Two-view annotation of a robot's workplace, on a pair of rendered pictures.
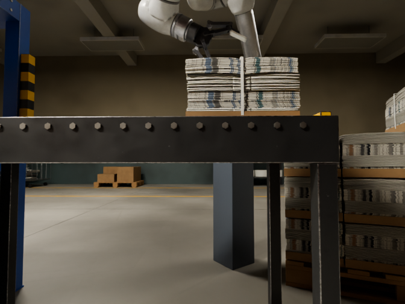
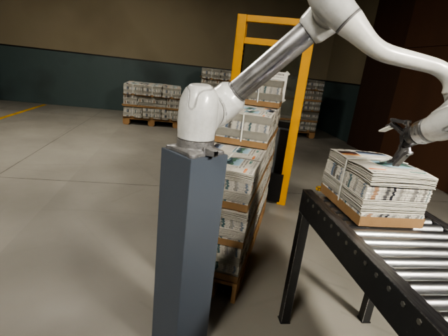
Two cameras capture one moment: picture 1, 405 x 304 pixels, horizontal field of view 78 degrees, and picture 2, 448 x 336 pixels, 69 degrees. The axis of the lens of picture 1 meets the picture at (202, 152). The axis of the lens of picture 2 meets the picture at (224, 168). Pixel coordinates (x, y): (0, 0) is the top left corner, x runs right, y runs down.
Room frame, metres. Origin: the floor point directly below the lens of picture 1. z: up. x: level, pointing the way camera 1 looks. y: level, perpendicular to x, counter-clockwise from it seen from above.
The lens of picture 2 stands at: (1.86, 1.10, 1.35)
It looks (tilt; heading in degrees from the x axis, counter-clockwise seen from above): 17 degrees down; 260
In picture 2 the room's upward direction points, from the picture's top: 6 degrees clockwise
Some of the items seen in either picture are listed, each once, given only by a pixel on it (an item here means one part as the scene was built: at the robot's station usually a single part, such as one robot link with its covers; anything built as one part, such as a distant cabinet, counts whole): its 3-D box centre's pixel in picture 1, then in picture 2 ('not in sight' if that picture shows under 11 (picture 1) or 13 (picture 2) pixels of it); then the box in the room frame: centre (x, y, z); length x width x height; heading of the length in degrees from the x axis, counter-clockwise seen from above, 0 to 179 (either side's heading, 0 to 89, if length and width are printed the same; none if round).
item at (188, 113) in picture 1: (208, 124); (381, 213); (0.96, -0.02, 0.83); 0.29 x 0.16 x 0.04; 179
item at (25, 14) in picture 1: (14, 145); not in sight; (1.36, 1.03, 0.77); 0.09 x 0.09 x 1.55; 89
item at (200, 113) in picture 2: not in sight; (199, 111); (1.74, -0.22, 1.17); 0.18 x 0.16 x 0.22; 63
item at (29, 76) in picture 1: (26, 96); not in sight; (1.36, 0.97, 1.05); 0.05 x 0.05 x 0.45; 89
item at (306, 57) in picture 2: not in sight; (295, 119); (0.61, -2.01, 0.92); 0.09 x 0.09 x 1.85; 67
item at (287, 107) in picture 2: not in sight; (268, 79); (0.91, -2.15, 1.27); 0.57 x 0.01 x 0.65; 157
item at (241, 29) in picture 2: not in sight; (232, 110); (1.22, -2.26, 0.92); 0.09 x 0.09 x 1.85; 67
